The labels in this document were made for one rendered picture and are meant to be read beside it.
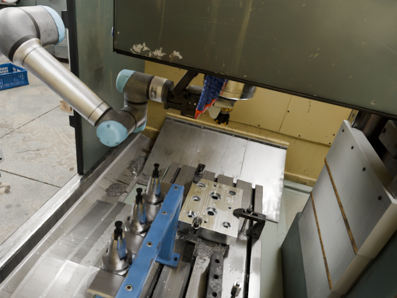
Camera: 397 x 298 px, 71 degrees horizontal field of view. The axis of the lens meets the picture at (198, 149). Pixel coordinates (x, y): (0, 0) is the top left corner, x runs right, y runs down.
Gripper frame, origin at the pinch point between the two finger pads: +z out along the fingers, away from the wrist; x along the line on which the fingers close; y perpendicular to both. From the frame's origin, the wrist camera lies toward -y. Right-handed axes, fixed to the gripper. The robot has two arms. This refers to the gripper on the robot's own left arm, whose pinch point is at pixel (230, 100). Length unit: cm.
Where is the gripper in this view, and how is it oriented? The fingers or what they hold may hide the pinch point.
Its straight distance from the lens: 85.7
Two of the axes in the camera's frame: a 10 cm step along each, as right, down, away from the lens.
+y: -1.7, 8.4, 5.1
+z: 9.6, 2.6, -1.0
